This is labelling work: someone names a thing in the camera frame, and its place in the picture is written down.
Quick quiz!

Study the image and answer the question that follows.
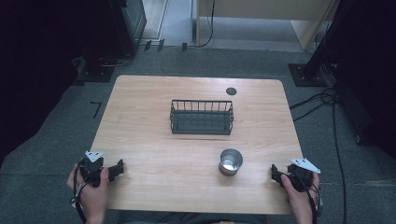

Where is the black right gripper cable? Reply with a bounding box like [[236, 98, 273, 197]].
[[292, 169, 324, 224]]

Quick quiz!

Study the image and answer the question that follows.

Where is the dark cabinet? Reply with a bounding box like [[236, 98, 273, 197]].
[[106, 0, 148, 59]]

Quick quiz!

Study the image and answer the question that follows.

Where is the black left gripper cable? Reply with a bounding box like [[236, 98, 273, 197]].
[[70, 158, 92, 224]]

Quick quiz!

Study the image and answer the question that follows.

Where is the metal cup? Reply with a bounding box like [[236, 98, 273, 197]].
[[218, 147, 244, 177]]

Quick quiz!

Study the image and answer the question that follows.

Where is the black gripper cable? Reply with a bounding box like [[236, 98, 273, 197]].
[[292, 169, 324, 224], [70, 158, 92, 224]]

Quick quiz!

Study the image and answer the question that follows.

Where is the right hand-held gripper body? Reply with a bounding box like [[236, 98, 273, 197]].
[[287, 157, 321, 193]]

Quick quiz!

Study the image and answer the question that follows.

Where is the person's right hand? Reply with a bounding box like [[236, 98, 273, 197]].
[[280, 172, 321, 224]]

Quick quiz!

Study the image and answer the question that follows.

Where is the black stand post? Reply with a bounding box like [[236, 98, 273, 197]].
[[303, 0, 359, 80]]

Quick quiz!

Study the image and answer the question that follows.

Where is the black wire basket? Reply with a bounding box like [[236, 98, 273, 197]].
[[169, 99, 234, 136]]

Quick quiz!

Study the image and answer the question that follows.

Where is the black stand base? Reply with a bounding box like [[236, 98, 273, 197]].
[[77, 55, 117, 84], [287, 63, 329, 88]]

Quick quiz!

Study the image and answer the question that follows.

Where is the person's left hand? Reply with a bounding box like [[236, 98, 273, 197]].
[[66, 163, 110, 224]]

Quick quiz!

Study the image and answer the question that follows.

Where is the black hanging cable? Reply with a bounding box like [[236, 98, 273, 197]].
[[196, 0, 217, 49]]

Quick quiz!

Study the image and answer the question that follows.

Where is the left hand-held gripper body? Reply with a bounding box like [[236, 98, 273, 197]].
[[78, 150, 106, 189]]

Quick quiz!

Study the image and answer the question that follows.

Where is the black floor cable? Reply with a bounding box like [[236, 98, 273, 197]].
[[331, 99, 348, 224], [289, 87, 340, 123]]

